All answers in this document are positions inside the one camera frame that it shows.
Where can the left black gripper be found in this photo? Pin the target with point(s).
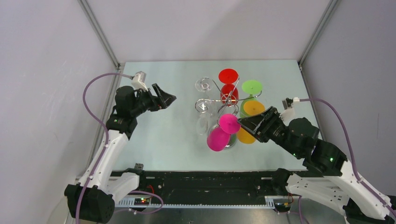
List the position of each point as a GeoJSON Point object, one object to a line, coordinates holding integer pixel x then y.
{"type": "Point", "coordinates": [162, 101]}

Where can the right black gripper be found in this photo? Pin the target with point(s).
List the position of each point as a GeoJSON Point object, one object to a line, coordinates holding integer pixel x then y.
{"type": "Point", "coordinates": [258, 124]}

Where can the orange wine glass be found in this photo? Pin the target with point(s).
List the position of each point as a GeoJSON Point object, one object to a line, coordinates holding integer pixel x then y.
{"type": "Point", "coordinates": [250, 108]}

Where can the chrome wine glass rack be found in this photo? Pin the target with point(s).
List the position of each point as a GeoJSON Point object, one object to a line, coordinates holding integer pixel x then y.
{"type": "Point", "coordinates": [218, 117]}

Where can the green wine glass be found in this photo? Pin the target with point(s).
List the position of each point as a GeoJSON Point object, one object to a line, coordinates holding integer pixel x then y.
{"type": "Point", "coordinates": [253, 88]}

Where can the red wine glass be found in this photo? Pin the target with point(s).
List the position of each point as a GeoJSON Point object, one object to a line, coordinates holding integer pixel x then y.
{"type": "Point", "coordinates": [229, 77]}

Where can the clear wine glass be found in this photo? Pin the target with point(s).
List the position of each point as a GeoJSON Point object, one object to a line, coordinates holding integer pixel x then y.
{"type": "Point", "coordinates": [204, 85]}

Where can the pink wine glass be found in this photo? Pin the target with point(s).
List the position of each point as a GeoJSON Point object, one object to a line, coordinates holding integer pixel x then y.
{"type": "Point", "coordinates": [220, 136]}

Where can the clear champagne flute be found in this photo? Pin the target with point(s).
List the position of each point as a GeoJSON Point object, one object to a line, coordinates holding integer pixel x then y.
{"type": "Point", "coordinates": [206, 112]}

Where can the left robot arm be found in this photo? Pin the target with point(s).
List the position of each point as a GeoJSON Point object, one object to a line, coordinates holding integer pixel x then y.
{"type": "Point", "coordinates": [93, 198]}

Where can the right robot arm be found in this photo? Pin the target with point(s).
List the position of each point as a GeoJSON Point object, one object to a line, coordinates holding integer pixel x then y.
{"type": "Point", "coordinates": [356, 201]}

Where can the right circuit board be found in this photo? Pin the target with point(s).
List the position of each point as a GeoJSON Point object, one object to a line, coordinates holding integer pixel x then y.
{"type": "Point", "coordinates": [282, 208]}

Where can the circuit board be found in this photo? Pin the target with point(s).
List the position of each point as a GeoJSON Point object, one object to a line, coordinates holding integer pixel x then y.
{"type": "Point", "coordinates": [141, 201]}
{"type": "Point", "coordinates": [282, 208]}

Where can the left circuit board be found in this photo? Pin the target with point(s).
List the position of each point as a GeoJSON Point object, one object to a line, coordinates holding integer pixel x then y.
{"type": "Point", "coordinates": [141, 201]}

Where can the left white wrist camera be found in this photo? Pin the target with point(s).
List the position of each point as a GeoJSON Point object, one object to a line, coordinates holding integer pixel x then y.
{"type": "Point", "coordinates": [138, 81]}

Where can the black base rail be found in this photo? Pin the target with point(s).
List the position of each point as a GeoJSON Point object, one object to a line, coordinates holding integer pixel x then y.
{"type": "Point", "coordinates": [212, 188]}

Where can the left aluminium frame post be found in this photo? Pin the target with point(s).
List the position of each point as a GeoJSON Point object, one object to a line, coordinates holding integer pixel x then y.
{"type": "Point", "coordinates": [92, 19]}

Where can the aluminium frame post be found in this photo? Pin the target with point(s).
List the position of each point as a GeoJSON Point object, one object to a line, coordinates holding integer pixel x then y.
{"type": "Point", "coordinates": [92, 19]}
{"type": "Point", "coordinates": [323, 21]}

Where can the right aluminium frame post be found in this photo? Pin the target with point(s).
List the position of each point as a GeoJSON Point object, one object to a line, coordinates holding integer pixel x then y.
{"type": "Point", "coordinates": [323, 21]}

